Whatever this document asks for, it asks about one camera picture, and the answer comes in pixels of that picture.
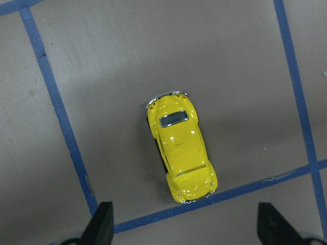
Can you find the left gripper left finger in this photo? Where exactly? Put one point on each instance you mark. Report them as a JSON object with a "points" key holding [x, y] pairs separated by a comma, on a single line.
{"points": [[100, 229]]}

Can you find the yellow toy beetle car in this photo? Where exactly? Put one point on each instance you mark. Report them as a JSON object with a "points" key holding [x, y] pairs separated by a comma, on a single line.
{"points": [[174, 125]]}

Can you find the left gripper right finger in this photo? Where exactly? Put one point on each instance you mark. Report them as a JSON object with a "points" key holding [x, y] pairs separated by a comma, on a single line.
{"points": [[273, 228]]}

